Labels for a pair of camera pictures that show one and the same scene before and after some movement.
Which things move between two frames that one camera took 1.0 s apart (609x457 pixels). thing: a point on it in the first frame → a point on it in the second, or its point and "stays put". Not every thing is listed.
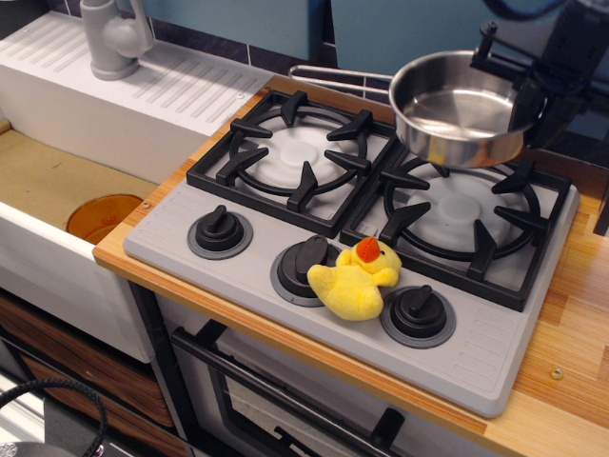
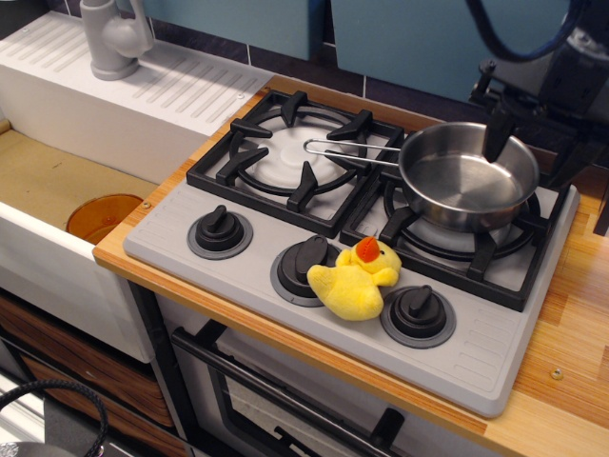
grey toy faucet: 115,43 stays put
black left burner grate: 296,157 stays put
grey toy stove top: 312,218 stays put
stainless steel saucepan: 445,109 → 447,180
